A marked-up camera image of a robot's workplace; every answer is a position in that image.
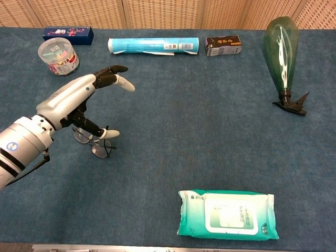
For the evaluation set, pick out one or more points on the woven beige folding screen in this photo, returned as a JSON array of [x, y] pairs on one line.
[[162, 13]]

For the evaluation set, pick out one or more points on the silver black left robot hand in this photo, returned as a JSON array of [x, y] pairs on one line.
[[65, 97]]

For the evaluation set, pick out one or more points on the small black carton box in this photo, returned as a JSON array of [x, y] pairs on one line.
[[223, 46]]

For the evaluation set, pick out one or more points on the metal table edge rail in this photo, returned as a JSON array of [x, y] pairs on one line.
[[157, 248]]

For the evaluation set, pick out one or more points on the blue felt table cloth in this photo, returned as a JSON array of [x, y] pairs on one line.
[[183, 131]]

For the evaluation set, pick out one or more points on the black wire-frame eyeglasses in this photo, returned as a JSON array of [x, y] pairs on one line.
[[99, 152]]

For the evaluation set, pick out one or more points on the dark blue floral box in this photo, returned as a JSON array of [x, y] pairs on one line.
[[76, 35]]

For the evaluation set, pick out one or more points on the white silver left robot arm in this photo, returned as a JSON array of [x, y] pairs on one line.
[[21, 143]]

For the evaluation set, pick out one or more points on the green white wet wipes pack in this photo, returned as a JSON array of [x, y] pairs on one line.
[[228, 215]]

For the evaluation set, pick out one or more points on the clear jar of colourful clips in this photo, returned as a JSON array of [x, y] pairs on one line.
[[56, 53]]

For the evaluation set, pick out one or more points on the light blue paper roll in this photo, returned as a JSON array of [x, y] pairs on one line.
[[147, 45]]

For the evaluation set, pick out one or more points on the green spray bottle black trigger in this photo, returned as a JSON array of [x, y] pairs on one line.
[[282, 52]]

